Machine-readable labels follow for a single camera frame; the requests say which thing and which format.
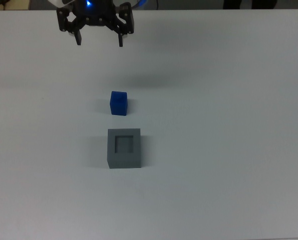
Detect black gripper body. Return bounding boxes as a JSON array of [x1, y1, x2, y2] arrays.
[[71, 6, 117, 28]]

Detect blue block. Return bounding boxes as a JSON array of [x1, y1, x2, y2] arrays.
[[109, 90, 128, 117]]

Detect grey hollow cuboid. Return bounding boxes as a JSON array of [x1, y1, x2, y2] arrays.
[[106, 127, 142, 170]]

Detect black shape beyond table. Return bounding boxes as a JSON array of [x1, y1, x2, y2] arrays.
[[223, 0, 278, 10]]

